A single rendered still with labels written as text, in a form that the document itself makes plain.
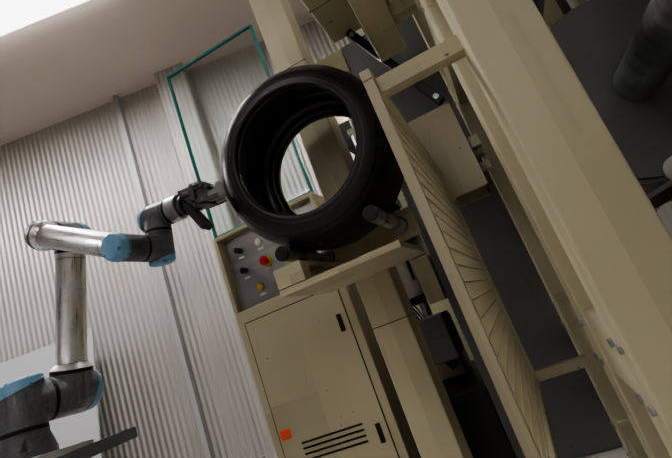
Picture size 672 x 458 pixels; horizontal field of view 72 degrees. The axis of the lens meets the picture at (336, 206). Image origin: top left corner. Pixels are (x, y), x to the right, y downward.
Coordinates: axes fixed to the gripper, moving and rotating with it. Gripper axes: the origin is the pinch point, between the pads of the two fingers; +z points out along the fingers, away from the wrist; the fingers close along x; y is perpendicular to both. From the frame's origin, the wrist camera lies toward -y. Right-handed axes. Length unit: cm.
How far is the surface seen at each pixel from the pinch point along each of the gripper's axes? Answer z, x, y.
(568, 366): 81, 24, -76
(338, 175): 29.2, 25.6, 1.6
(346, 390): 0, 57, -75
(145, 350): -239, 209, -30
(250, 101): 19.2, -11.3, 21.6
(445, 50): 77, -60, -13
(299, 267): 22.7, -11.3, -31.6
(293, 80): 34.4, -11.5, 22.0
